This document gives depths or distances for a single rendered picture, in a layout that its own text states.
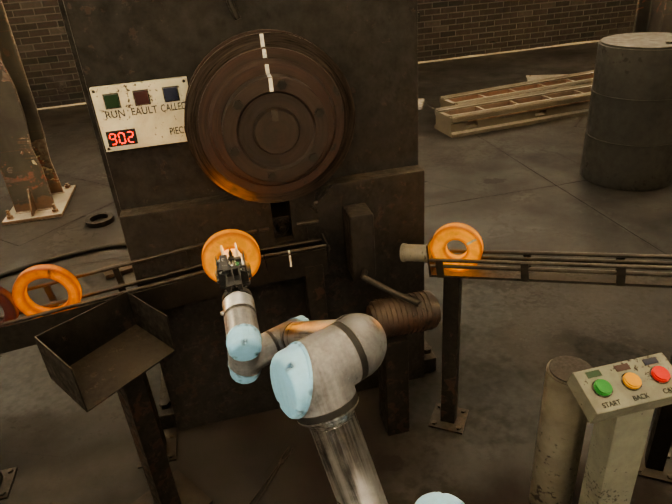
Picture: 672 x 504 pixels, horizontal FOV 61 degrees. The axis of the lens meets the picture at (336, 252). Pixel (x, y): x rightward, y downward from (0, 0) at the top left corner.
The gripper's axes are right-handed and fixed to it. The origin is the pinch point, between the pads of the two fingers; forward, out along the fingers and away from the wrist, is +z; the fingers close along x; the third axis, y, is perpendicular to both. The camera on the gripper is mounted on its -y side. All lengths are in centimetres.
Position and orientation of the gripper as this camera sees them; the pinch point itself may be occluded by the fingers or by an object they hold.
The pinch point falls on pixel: (230, 251)
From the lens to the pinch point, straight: 153.3
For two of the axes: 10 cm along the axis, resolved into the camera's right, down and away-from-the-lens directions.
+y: -0.3, -7.2, -6.9
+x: -9.7, 1.8, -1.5
